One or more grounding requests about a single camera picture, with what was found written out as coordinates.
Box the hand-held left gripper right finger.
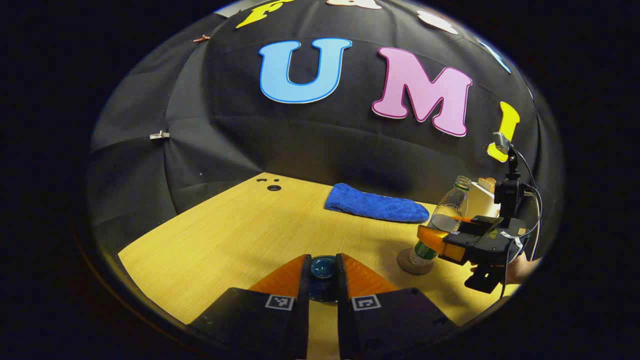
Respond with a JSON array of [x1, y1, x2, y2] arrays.
[[336, 253, 458, 360]]

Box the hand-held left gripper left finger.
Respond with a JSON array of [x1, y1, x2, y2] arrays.
[[190, 254, 313, 360]]

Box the clear plastic water bottle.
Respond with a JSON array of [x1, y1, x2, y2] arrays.
[[409, 175, 472, 267]]

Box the round brown coaster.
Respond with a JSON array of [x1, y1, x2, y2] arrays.
[[397, 248, 435, 276]]

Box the blue towel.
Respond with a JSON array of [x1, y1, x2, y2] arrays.
[[324, 183, 430, 224]]

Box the black backdrop cloth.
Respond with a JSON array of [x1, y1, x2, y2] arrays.
[[86, 0, 566, 281]]

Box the black cable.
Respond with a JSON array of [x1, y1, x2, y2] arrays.
[[502, 149, 544, 301]]

